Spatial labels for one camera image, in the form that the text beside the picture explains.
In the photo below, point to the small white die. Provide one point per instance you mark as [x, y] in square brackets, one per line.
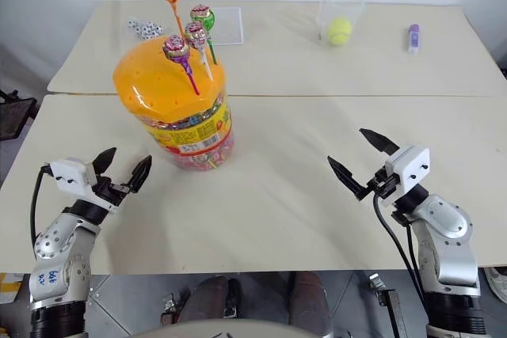
[148, 26]
[132, 23]
[138, 30]
[157, 30]
[147, 34]

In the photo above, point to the clear lollipop jar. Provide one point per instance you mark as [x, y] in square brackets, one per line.
[198, 140]

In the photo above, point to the white stick lollipop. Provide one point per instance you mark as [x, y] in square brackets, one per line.
[196, 35]

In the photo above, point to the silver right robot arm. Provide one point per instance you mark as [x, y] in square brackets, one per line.
[447, 235]

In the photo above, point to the black mesh chair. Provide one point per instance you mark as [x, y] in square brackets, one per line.
[14, 116]

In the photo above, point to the orange perforated jar lid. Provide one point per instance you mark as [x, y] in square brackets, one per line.
[158, 80]

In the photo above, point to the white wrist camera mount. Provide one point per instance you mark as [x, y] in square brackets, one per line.
[412, 168]
[71, 175]

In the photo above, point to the yellow tennis ball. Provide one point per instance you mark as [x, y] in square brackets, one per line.
[339, 32]

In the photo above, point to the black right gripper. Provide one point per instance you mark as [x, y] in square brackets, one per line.
[386, 184]

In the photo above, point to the white shoe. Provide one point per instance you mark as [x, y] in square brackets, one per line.
[497, 280]

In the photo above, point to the clear square plastic tray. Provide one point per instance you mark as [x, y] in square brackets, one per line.
[227, 25]

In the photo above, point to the green wrapped lollipop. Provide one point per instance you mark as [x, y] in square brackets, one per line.
[202, 15]

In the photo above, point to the purple and white glue stick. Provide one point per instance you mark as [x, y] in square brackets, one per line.
[414, 38]

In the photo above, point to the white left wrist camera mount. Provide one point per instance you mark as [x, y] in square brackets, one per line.
[71, 175]

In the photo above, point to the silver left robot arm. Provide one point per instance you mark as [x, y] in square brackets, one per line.
[59, 243]

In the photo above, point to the yellow box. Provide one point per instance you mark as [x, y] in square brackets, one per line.
[12, 290]

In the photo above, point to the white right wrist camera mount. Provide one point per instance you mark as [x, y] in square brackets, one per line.
[412, 168]

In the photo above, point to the dark rounded leg shape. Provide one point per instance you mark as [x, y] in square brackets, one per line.
[206, 300]
[309, 298]

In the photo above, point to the clear plastic cup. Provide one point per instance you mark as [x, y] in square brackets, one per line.
[342, 3]

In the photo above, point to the dark metal stand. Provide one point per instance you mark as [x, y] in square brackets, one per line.
[390, 306]

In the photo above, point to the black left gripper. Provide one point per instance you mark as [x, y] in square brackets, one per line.
[109, 191]

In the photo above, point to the purple wrapped lollipop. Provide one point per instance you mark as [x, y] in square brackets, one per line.
[176, 48]

